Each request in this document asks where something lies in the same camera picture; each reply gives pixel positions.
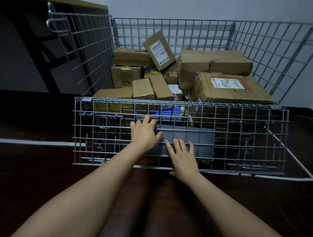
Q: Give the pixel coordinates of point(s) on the person's left thumb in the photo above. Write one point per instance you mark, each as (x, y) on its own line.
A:
(157, 136)

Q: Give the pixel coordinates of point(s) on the person's right thumb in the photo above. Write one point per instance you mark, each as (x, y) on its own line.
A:
(172, 173)

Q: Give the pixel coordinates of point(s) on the person's right forearm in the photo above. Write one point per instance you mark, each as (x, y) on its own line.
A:
(225, 207)

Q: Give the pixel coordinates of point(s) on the person's right middle finger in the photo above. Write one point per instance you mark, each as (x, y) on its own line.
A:
(177, 147)

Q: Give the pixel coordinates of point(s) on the pile of brown cardboard boxes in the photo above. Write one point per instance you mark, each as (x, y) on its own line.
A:
(220, 62)

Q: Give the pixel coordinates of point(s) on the person's left little finger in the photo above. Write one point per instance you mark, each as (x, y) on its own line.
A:
(132, 125)

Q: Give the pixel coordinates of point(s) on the person's left forearm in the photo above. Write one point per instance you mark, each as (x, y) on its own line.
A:
(85, 195)

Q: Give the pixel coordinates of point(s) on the person's left middle finger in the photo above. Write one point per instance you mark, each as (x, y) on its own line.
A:
(146, 120)

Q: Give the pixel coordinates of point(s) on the person's right little finger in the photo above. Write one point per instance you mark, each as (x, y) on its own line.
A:
(191, 149)

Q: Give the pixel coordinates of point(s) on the person's left hand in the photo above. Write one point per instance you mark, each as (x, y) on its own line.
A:
(143, 136)

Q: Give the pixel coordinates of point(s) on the person's right hand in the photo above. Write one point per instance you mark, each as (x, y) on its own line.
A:
(184, 166)

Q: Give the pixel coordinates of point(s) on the blue box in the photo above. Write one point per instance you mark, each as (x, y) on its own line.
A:
(168, 115)

